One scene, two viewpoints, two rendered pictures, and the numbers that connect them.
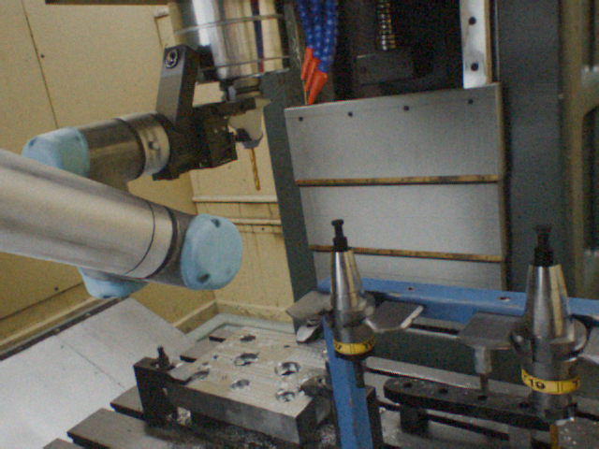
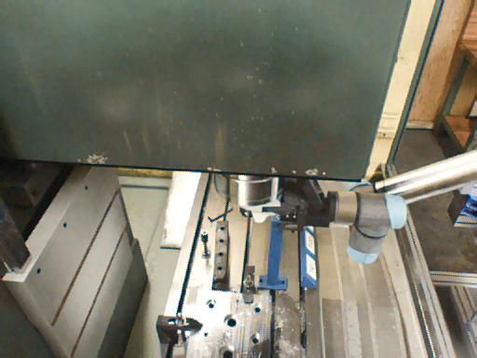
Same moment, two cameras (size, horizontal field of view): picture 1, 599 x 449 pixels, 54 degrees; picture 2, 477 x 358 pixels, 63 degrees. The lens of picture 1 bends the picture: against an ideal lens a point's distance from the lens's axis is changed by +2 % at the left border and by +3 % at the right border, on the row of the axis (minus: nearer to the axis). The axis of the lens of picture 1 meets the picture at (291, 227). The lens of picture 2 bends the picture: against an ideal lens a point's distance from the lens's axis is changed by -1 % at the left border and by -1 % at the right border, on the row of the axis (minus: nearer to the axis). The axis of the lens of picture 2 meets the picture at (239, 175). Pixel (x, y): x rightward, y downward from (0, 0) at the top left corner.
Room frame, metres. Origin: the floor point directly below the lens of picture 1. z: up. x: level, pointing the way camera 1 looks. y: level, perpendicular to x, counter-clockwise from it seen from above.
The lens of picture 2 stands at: (1.24, 0.58, 2.07)
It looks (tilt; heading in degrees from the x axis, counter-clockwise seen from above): 40 degrees down; 238
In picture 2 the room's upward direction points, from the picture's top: straight up
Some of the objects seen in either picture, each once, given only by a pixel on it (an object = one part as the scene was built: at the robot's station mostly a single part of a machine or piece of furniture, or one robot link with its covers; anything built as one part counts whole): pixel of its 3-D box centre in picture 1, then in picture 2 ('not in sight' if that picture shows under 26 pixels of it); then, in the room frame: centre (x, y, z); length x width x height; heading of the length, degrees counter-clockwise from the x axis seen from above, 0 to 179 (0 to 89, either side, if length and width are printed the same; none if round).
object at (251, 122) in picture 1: (253, 119); not in sight; (0.84, 0.03, 1.44); 0.09 x 0.03 x 0.06; 129
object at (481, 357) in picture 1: (483, 377); (205, 242); (0.86, -0.27, 0.96); 0.03 x 0.03 x 0.13
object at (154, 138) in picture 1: (139, 145); (342, 206); (0.71, 0.17, 1.44); 0.08 x 0.05 x 0.08; 53
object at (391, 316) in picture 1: (391, 317); not in sight; (0.61, -0.10, 1.21); 0.07 x 0.05 x 0.01; 143
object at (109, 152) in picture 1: (84, 163); (377, 211); (0.65, 0.21, 1.44); 0.11 x 0.08 x 0.09; 143
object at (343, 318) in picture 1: (349, 311); not in sight; (0.65, -0.05, 1.21); 0.06 x 0.06 x 0.03
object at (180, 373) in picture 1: (166, 382); not in sight; (0.99, 0.28, 0.97); 0.13 x 0.03 x 0.15; 53
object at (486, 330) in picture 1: (489, 331); not in sight; (0.55, -0.19, 1.21); 0.07 x 0.05 x 0.01; 143
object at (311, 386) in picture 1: (338, 402); (248, 287); (0.83, -0.03, 0.97); 0.13 x 0.03 x 0.15; 53
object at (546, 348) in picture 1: (548, 340); not in sight; (0.51, -0.23, 1.21); 0.06 x 0.06 x 0.03
